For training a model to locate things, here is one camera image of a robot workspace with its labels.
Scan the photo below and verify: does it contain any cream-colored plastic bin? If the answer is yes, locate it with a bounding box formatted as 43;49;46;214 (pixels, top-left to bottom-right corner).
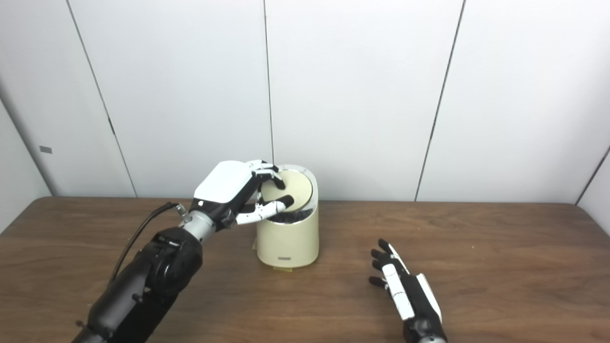
253;164;319;268

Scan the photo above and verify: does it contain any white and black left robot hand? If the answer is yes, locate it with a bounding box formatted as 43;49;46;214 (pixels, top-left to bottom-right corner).
190;160;295;232

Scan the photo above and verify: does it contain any cream round bin lid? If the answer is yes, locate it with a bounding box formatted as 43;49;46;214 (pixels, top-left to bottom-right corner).
261;170;313;211

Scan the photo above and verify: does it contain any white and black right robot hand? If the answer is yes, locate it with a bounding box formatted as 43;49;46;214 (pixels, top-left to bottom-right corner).
369;239;447;343

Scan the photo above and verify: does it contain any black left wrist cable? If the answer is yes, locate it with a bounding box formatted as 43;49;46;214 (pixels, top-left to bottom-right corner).
108;202;187;287

